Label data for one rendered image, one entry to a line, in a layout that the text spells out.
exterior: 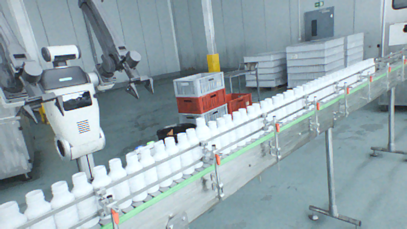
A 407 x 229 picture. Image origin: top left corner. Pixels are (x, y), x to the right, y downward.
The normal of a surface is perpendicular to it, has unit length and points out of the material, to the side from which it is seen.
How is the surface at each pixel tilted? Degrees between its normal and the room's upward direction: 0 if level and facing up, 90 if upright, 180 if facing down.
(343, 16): 90
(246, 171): 90
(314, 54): 89
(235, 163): 90
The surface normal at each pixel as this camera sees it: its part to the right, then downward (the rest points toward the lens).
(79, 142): 0.70, 0.07
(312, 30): -0.69, 0.25
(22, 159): 0.45, 0.12
